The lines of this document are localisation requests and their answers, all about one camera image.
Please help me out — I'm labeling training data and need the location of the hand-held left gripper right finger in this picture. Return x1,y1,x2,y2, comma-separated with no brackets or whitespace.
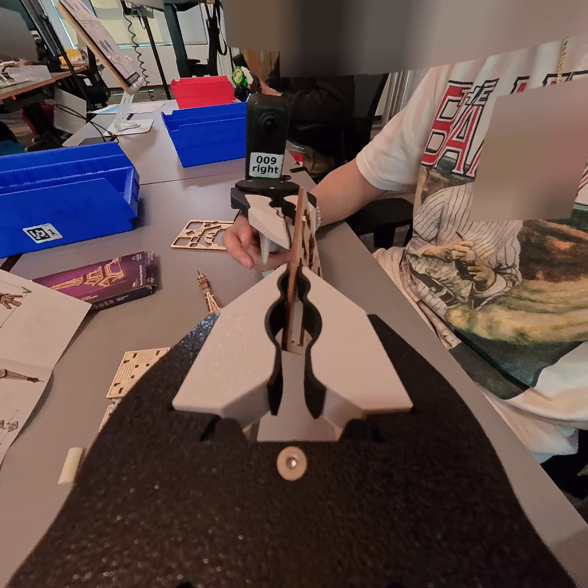
298,267,413,437

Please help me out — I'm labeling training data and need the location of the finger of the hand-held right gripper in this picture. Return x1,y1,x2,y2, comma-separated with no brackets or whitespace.
281,194,300,231
245,193,292,277

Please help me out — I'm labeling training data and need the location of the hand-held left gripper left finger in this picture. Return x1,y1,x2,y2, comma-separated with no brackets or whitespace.
172,266,291,430

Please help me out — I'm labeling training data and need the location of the wooden puzzle part sheet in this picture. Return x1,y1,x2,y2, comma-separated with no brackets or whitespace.
281,186,323,354
171,220,235,251

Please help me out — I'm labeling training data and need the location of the person's right forearm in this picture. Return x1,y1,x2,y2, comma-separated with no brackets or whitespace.
316,158,384,227

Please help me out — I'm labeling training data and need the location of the grey desk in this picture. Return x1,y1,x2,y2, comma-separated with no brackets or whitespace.
0,172,588,588

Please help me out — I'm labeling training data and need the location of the blue storage bin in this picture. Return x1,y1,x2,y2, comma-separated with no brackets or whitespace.
0,141,141,258
163,102,249,168

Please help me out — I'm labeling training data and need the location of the wooden tower spire model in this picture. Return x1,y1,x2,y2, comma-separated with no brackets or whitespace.
197,271,222,315

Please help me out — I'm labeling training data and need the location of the red storage bin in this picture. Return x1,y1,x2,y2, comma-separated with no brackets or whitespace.
170,76,235,110

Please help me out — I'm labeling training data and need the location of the wooden tower base model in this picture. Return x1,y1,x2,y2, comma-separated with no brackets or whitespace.
99,348,172,432

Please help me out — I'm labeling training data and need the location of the black office chair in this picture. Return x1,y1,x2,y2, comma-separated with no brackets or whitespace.
347,198,414,251

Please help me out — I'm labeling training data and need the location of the person's printed white t-shirt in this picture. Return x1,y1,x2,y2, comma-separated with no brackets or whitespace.
356,60,588,465

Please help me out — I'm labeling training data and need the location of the white board stand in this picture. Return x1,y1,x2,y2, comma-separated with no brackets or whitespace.
108,89,154,136

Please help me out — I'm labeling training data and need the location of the purple puzzle box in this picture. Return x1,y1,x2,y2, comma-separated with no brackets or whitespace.
33,251,157,312

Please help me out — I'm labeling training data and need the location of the wooden display board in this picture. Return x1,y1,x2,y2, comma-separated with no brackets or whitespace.
57,0,152,95

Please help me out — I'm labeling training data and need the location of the small white wax stick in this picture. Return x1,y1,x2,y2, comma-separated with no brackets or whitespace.
57,447,85,485

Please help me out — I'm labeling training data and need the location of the paper instruction sheet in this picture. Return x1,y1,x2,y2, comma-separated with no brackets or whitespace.
0,269,92,465

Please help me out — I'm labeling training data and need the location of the black coiled cable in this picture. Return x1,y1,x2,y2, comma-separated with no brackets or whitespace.
123,14,151,89

